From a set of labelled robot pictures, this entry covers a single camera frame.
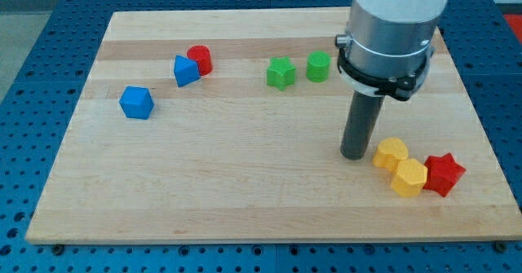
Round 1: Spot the red star block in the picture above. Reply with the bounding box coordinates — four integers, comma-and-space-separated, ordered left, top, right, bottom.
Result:
423, 152, 467, 197

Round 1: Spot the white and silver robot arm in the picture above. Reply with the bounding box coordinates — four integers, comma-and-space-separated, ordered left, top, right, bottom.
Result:
335, 0, 448, 101

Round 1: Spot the yellow hexagon block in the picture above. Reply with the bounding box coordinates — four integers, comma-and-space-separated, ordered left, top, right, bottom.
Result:
390, 159, 427, 197

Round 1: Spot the dark grey cylindrical pointer tool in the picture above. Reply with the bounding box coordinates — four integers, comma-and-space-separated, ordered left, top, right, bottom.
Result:
340, 92, 384, 161

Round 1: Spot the green star block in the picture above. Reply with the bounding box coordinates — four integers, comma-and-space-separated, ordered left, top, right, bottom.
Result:
266, 56, 296, 91

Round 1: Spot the green cylinder block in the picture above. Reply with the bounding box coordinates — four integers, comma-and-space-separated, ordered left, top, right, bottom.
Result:
306, 51, 331, 82

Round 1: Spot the blue triangle block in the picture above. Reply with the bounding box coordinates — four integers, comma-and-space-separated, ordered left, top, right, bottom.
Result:
173, 55, 201, 87

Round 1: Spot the yellow heart block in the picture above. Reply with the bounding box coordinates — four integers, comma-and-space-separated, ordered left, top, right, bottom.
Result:
372, 137, 409, 173

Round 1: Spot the red cylinder block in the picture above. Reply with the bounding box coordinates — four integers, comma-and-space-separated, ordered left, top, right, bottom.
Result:
187, 45, 213, 76

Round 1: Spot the blue cube block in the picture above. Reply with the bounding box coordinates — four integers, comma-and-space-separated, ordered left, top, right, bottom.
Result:
119, 86, 154, 120

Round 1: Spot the wooden board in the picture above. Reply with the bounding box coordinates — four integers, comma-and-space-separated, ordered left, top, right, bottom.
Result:
25, 7, 521, 244

